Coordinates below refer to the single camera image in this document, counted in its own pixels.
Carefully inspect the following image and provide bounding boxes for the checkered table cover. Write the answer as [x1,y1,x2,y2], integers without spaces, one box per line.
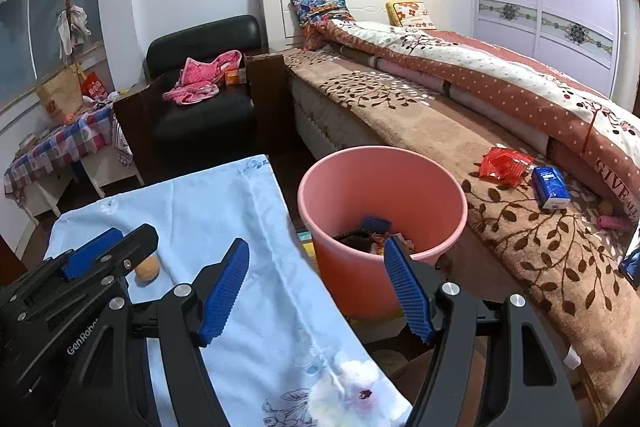
[4,104,113,202]

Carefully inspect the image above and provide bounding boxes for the round brown-orange ball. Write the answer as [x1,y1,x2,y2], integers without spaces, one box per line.
[134,254,161,283]

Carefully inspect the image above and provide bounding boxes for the hanging bundle of clothes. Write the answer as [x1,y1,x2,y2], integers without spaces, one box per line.
[55,4,91,58]

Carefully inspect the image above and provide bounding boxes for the white wooden bed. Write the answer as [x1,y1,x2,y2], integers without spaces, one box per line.
[257,0,640,413]

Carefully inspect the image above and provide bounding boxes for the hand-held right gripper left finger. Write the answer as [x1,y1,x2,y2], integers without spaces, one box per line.
[55,238,251,427]

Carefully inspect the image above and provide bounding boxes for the red patterned cloth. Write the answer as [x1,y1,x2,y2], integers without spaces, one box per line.
[111,112,135,168]

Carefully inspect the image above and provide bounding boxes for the black foam fruit net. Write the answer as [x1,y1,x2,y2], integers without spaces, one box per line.
[332,231,373,253]

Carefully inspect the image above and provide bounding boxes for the light blue floral tablecloth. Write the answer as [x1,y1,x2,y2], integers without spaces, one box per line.
[45,154,413,427]

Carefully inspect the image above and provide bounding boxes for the pink dotted clothes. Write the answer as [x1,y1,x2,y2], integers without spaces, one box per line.
[162,50,243,105]

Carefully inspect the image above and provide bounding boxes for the small pink toy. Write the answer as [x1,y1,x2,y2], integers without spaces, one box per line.
[597,216,632,232]

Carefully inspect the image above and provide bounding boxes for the colourful patterned pillow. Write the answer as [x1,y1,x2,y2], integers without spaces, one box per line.
[290,0,353,28]

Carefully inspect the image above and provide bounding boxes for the polka-dot floral quilt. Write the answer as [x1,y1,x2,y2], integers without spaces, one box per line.
[305,19,640,223]

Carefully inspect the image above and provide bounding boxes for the shiny red packet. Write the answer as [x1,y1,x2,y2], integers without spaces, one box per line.
[478,147,536,186]

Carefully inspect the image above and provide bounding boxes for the pink plastic bucket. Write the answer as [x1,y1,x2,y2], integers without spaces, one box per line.
[298,147,469,320]

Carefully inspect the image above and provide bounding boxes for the brown leaf-print blanket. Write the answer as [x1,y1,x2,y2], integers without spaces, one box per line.
[285,49,640,413]

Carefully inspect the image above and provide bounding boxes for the blue tissue pack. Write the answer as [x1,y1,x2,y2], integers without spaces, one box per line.
[531,167,570,210]

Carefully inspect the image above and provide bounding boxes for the red gift bag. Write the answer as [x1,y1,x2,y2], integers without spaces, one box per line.
[80,73,111,100]

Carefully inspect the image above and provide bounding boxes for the white side table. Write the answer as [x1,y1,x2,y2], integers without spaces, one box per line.
[22,147,143,218]

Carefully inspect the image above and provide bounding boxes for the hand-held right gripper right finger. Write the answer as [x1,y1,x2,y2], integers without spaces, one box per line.
[382,237,583,427]

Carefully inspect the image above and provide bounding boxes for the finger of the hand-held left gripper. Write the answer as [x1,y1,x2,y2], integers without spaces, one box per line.
[42,228,126,282]
[0,223,161,323]

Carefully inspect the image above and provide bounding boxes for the brown paper bag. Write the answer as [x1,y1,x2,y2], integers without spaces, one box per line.
[36,67,83,118]

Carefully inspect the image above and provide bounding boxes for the yellow flower pillow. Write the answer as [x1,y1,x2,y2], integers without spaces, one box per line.
[386,0,437,30]

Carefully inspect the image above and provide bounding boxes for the black leather armchair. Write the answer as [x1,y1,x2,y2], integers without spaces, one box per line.
[114,14,288,185]

